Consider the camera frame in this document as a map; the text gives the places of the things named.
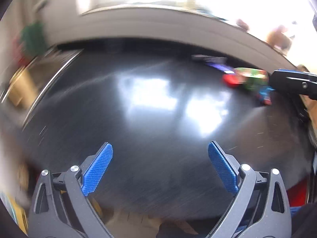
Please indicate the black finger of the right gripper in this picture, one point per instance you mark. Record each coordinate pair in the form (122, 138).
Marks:
(293, 81)

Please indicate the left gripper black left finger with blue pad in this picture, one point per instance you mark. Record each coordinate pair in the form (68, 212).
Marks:
(60, 204)

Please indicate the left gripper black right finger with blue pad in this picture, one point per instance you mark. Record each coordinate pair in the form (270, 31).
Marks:
(260, 206)

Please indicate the blue red snack wrapper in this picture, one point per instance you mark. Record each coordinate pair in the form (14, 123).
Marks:
(254, 80)

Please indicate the purple toothpaste tube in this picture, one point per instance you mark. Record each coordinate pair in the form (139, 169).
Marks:
(219, 63)

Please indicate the yellow plastic mug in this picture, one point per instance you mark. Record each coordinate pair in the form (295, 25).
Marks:
(22, 90)

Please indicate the stainless steel sink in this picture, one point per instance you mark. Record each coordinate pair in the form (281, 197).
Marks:
(44, 71)

